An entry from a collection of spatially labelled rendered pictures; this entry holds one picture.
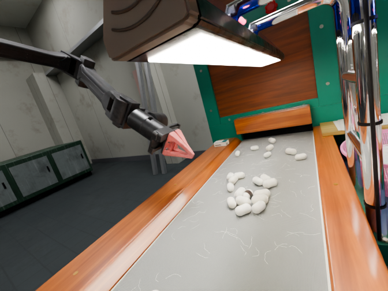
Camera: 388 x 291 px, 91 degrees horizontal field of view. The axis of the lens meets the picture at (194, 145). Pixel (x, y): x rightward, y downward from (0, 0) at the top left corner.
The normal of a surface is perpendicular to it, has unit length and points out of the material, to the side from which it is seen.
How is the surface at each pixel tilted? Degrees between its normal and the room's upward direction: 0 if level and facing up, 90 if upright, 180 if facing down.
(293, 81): 90
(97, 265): 0
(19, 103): 90
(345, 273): 0
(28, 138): 90
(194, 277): 0
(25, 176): 90
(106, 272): 45
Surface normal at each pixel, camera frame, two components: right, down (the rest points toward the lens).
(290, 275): -0.26, -0.94
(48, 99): 0.80, -0.08
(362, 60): -0.79, 0.34
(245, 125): -0.47, 0.33
